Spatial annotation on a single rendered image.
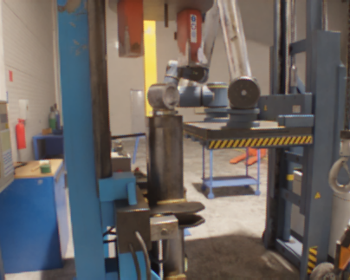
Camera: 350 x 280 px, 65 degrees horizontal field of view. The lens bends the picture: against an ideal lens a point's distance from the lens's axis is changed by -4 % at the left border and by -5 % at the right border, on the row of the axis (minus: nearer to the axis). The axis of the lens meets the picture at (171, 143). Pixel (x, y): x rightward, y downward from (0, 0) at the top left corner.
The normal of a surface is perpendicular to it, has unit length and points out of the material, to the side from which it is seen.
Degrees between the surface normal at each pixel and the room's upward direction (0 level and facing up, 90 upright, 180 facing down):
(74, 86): 90
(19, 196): 90
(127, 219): 90
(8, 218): 90
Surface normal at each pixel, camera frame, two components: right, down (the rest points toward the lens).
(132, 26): 0.56, 0.11
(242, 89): -0.23, 0.14
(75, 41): 0.25, 0.13
